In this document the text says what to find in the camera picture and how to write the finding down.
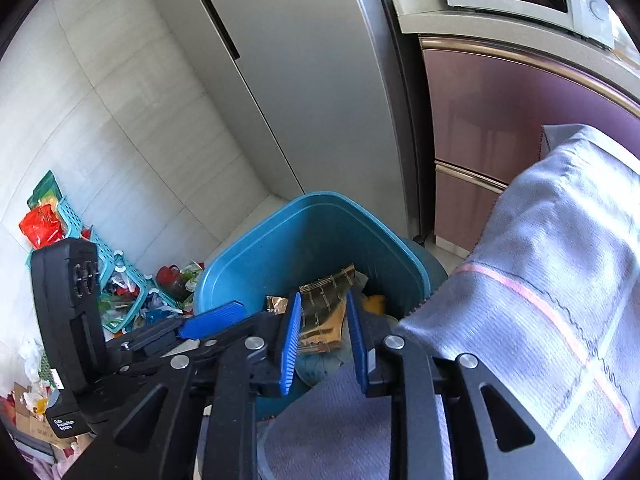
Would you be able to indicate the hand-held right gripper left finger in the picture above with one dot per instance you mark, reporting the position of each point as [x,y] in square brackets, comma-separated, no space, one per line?
[290,350]

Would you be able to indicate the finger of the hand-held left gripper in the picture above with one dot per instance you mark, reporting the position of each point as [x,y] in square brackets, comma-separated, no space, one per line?
[260,322]
[215,317]

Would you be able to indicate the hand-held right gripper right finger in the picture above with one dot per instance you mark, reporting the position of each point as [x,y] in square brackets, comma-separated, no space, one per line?
[357,350]

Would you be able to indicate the orange peel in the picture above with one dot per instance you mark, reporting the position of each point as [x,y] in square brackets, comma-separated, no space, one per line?
[375,305]

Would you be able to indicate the gold foil wrapper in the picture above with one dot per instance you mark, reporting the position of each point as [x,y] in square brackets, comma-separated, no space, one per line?
[322,310]

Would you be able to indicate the blue plastic bin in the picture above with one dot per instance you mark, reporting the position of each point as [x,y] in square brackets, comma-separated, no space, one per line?
[300,240]

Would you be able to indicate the red green plastic packaging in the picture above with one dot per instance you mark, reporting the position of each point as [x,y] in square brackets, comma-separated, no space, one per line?
[172,282]

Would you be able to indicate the turquoise plastic basket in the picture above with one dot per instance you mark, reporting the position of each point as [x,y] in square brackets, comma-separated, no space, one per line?
[102,255]
[132,287]

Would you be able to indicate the red plastic bag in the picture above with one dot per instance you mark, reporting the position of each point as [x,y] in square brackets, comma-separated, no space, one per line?
[42,227]

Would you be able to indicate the cardboard box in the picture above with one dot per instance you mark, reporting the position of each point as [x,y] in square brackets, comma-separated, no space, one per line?
[27,422]

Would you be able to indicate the green snack packet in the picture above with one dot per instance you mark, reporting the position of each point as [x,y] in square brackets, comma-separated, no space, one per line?
[47,187]

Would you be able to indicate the grey checked cloth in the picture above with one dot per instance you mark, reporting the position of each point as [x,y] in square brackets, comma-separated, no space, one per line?
[550,260]

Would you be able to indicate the grey refrigerator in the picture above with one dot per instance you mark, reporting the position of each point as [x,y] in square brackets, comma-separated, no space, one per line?
[310,85]

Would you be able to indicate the purple kitchen base cabinet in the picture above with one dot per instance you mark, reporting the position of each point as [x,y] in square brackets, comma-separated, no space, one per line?
[500,135]

